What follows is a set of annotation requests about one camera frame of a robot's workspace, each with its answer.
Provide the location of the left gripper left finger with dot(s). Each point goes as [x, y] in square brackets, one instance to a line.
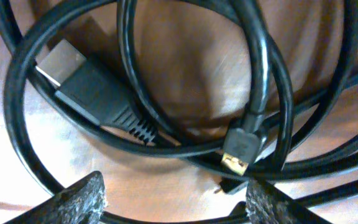
[82, 202]

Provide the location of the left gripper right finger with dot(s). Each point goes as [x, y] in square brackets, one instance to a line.
[267, 204]

